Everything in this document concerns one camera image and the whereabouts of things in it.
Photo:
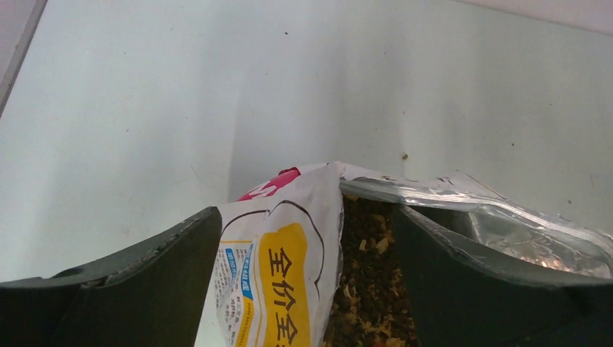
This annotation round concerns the left aluminium frame post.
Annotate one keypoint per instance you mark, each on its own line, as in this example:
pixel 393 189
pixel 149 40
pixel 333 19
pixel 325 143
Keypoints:
pixel 19 22

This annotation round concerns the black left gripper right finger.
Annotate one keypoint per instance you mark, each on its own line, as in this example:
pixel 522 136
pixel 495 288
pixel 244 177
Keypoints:
pixel 463 293

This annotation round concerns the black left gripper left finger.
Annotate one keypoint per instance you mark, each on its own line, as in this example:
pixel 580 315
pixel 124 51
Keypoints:
pixel 149 294

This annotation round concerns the printed cat food bag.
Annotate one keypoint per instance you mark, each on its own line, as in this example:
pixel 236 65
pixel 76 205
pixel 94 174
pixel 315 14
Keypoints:
pixel 279 260

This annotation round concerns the brown kibble in bag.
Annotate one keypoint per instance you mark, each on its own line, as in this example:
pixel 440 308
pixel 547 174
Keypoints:
pixel 370 307

